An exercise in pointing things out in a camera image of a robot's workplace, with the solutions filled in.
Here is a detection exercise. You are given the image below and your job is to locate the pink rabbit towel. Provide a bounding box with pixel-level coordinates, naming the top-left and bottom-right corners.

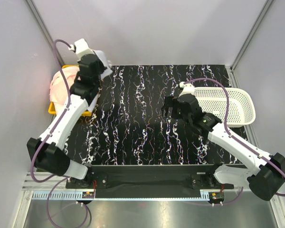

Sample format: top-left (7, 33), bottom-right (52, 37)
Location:
top-left (49, 66), bottom-right (81, 112)

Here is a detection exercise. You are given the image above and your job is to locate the left controller board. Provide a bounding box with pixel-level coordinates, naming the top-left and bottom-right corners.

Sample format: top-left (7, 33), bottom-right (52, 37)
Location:
top-left (82, 191), bottom-right (95, 199)

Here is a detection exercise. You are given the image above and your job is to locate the right controller board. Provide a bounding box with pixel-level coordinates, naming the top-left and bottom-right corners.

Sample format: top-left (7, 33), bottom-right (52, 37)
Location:
top-left (210, 192), bottom-right (225, 201)

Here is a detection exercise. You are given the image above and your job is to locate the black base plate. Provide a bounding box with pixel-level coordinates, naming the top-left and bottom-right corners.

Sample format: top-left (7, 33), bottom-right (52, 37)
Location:
top-left (66, 165), bottom-right (234, 201)

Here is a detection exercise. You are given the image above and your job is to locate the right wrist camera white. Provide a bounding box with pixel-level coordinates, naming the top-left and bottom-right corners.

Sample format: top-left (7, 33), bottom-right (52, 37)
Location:
top-left (179, 82), bottom-right (195, 96)

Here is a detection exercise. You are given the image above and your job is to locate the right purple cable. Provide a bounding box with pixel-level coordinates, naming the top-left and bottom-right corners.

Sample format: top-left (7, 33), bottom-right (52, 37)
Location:
top-left (180, 78), bottom-right (285, 206)

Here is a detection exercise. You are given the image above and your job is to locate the light blue towel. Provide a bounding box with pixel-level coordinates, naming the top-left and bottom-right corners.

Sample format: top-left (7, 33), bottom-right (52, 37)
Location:
top-left (87, 50), bottom-right (113, 112)

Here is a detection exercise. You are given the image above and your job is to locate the white perforated plastic basket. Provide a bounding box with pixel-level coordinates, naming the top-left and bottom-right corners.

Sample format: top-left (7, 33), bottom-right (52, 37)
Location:
top-left (195, 87), bottom-right (256, 128)

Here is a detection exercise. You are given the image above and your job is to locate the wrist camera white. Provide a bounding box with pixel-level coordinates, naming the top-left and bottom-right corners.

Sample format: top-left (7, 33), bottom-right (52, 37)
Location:
top-left (179, 82), bottom-right (195, 96)
top-left (68, 38), bottom-right (94, 59)

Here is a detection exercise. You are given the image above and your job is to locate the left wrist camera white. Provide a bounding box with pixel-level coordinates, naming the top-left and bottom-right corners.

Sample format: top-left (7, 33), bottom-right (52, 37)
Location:
top-left (68, 38), bottom-right (94, 59)

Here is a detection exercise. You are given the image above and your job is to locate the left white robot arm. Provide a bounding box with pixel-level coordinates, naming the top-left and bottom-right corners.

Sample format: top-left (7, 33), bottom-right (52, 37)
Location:
top-left (27, 54), bottom-right (108, 188)

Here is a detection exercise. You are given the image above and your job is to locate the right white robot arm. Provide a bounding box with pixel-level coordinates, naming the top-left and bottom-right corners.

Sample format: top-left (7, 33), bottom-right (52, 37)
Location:
top-left (161, 94), bottom-right (285, 201)

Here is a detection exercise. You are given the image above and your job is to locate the purple cable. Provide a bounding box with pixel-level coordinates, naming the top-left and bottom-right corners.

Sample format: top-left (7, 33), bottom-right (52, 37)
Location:
top-left (29, 39), bottom-right (93, 226)
top-left (180, 78), bottom-right (285, 206)

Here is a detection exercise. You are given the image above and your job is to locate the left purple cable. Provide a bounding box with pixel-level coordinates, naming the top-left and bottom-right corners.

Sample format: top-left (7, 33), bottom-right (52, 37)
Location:
top-left (29, 39), bottom-right (93, 226)

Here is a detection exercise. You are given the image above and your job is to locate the yellow plastic bin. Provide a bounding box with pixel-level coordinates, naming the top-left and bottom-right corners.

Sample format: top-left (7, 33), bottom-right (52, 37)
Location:
top-left (48, 64), bottom-right (94, 117)

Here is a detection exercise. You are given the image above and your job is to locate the controller board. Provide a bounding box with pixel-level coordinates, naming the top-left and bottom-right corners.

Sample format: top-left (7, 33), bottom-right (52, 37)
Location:
top-left (82, 191), bottom-right (95, 199)
top-left (210, 192), bottom-right (225, 201)

